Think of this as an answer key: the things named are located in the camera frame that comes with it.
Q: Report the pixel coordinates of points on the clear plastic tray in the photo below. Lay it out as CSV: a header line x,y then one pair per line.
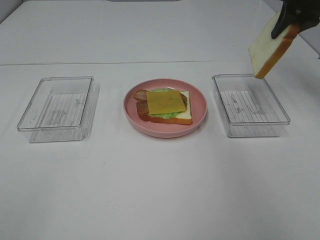
x,y
59,110
248,106

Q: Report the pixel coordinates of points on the clear left plastic tray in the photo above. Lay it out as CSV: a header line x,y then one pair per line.
x,y
59,110

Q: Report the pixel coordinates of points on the yellow cheese slice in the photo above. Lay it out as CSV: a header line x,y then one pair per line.
x,y
165,102

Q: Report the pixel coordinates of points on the green lettuce leaf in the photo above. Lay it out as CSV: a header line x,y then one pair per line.
x,y
164,115

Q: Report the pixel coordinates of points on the long bacon strip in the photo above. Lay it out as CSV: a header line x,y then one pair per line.
x,y
141,95

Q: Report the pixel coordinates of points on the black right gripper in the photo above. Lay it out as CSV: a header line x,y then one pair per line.
x,y
305,13

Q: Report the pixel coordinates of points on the pink round plate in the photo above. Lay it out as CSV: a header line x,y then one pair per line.
x,y
198,106

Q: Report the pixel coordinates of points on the white bread slice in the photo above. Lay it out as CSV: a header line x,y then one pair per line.
x,y
265,51
183,118

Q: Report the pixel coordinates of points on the clear right plastic tray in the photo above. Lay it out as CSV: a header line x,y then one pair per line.
x,y
248,106

